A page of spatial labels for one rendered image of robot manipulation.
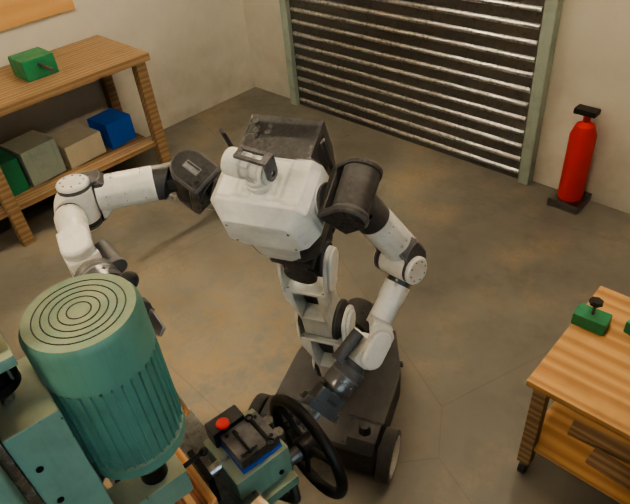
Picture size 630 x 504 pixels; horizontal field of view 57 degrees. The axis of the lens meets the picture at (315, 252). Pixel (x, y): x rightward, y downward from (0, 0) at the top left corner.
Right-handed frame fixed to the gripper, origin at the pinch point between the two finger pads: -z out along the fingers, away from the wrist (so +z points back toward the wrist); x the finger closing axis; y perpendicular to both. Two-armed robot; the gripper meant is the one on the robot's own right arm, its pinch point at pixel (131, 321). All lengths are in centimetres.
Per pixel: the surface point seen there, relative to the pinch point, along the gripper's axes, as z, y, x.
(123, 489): -12.9, 28.3, 5.3
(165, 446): -22.0, 11.0, 0.9
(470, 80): 133, -124, 249
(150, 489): -16.3, 25.7, 8.2
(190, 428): 3.3, 27.9, 31.0
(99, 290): -12.1, -10.6, -16.5
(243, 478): -19.6, 22.7, 27.8
